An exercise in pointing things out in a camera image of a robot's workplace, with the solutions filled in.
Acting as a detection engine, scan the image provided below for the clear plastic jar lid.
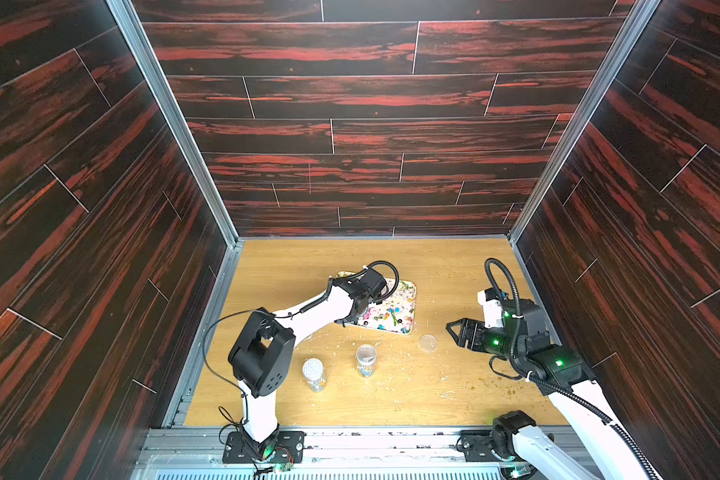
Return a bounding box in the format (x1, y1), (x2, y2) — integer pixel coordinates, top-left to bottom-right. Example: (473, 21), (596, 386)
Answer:
(418, 334), (438, 354)

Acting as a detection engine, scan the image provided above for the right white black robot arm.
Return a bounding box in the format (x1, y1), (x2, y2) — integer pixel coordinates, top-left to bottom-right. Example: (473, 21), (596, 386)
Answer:
(446, 258), (660, 479)

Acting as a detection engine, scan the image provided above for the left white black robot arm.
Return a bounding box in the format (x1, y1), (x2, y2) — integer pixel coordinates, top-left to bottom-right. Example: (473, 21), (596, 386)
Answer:
(203, 260), (400, 452)

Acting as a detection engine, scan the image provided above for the left white-lidded candy jar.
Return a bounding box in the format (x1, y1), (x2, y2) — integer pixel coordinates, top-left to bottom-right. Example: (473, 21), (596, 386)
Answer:
(302, 358), (326, 392)

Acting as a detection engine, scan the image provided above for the floral pink rectangular tray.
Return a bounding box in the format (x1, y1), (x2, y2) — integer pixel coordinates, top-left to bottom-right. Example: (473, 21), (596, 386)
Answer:
(333, 269), (416, 335)

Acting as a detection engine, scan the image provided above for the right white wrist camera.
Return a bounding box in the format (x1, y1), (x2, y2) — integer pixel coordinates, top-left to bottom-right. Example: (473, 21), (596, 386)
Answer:
(477, 288), (504, 329)

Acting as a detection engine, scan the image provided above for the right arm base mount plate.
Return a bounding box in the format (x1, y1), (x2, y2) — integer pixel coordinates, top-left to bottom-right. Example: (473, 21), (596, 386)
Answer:
(456, 428), (506, 463)

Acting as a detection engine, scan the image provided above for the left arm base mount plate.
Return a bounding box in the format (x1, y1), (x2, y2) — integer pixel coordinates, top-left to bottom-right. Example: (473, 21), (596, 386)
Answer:
(222, 430), (306, 465)

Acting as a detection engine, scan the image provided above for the metal front rail frame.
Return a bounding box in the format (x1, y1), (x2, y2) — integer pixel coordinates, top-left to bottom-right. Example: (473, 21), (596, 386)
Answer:
(131, 426), (543, 479)

